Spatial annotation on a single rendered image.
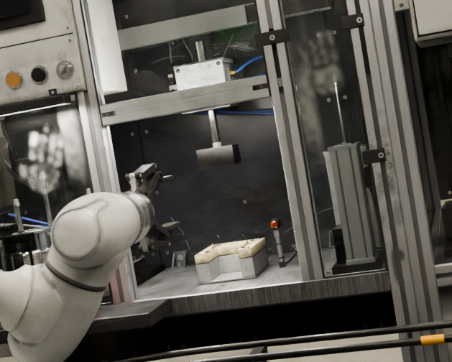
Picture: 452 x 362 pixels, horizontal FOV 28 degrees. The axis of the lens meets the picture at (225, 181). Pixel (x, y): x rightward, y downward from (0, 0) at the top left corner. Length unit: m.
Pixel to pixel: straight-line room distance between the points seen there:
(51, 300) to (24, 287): 0.04
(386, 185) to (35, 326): 0.78
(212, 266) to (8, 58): 0.63
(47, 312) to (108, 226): 0.16
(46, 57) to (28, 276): 0.72
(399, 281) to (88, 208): 0.76
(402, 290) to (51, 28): 0.91
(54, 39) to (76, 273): 0.75
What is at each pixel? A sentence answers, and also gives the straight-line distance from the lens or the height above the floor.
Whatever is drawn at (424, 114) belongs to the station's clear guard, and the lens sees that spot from 1.81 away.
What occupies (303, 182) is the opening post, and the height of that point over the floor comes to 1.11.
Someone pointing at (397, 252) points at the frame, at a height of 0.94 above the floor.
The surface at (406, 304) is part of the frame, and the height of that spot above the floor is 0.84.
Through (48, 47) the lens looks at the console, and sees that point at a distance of 1.96.
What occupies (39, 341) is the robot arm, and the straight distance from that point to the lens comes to 1.38.
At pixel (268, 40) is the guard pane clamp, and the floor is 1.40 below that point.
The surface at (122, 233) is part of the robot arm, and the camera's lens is 1.31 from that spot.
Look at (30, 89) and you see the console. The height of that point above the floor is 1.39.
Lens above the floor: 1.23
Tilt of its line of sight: 3 degrees down
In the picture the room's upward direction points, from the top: 10 degrees counter-clockwise
